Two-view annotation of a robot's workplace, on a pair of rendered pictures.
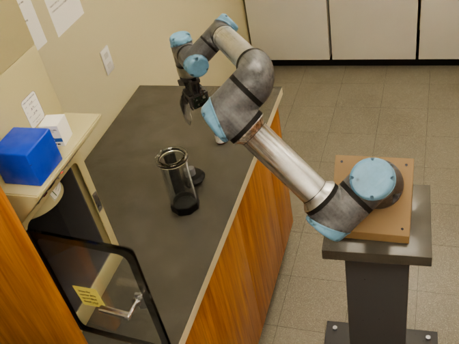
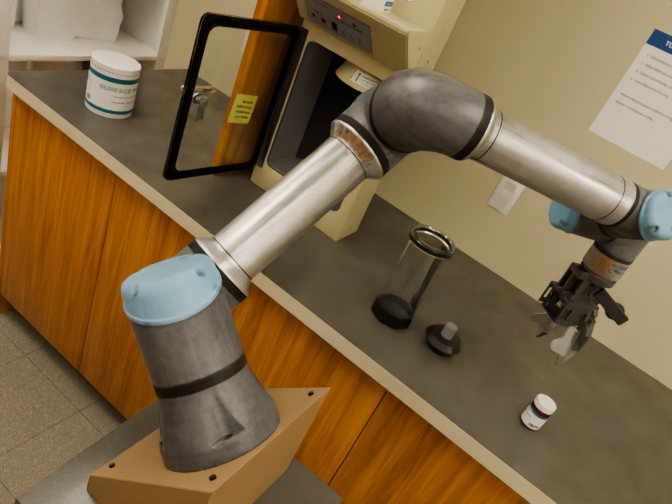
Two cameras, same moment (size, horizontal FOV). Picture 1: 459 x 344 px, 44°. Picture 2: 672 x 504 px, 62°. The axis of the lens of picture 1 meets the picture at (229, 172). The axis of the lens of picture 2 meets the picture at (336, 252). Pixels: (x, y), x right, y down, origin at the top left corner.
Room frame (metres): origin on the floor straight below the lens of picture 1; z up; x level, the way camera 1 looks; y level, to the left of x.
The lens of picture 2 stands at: (1.28, -0.91, 1.67)
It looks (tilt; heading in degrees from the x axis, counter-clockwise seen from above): 30 degrees down; 87
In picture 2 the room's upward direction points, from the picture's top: 25 degrees clockwise
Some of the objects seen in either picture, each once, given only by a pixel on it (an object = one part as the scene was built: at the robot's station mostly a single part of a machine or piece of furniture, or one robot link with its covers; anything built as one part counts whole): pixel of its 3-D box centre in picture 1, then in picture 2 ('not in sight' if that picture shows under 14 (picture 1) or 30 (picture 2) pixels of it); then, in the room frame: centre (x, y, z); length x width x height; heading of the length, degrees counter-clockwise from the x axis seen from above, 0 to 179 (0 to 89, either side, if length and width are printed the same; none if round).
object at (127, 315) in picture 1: (119, 307); not in sight; (0.91, 0.33, 1.20); 0.10 x 0.05 x 0.03; 60
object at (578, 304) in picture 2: (193, 89); (578, 294); (1.79, 0.06, 1.23); 0.09 x 0.08 x 0.12; 19
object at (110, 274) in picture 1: (102, 294); (232, 102); (0.97, 0.38, 1.19); 0.30 x 0.01 x 0.40; 60
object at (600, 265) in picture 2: (188, 68); (606, 263); (1.80, 0.06, 1.31); 0.08 x 0.08 x 0.05
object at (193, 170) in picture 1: (192, 174); (445, 336); (1.64, 0.14, 0.97); 0.09 x 0.09 x 0.07
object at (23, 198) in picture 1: (59, 166); (351, 22); (1.17, 0.41, 1.46); 0.32 x 0.12 x 0.10; 156
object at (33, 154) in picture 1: (26, 155); not in sight; (1.09, 0.44, 1.55); 0.10 x 0.10 x 0.09; 66
